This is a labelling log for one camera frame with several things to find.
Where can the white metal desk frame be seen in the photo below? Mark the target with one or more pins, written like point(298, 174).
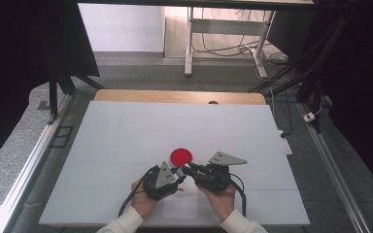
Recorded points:
point(226, 26)

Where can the white power strip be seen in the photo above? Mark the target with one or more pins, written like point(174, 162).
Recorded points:
point(286, 145)

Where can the small white plug adapter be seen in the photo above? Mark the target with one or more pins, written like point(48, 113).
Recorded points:
point(309, 117)

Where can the dark round table grommet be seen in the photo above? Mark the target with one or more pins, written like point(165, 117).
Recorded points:
point(213, 102)

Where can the small blue stamp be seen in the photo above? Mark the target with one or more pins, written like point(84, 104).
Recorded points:
point(180, 172)

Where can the person's left hand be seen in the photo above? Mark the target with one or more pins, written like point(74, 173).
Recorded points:
point(142, 204)

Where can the person's right hand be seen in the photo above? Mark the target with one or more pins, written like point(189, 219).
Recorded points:
point(221, 204)

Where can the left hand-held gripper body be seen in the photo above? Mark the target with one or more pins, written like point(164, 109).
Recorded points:
point(162, 178)

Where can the red round ink pad dish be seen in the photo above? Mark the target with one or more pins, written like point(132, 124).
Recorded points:
point(181, 156)

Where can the white paper sheet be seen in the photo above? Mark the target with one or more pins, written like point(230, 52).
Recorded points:
point(181, 207)

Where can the large black curtain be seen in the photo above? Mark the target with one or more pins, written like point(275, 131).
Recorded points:
point(362, 81)
point(13, 64)

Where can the black metal stand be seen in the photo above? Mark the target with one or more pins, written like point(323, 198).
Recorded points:
point(311, 87)
point(53, 97)

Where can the black floor bracket frame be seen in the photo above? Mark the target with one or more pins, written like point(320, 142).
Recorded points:
point(58, 137)

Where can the aluminium floor rail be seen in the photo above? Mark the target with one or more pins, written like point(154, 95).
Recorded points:
point(333, 168)
point(22, 174)

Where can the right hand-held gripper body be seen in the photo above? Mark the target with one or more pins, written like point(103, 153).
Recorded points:
point(218, 174)

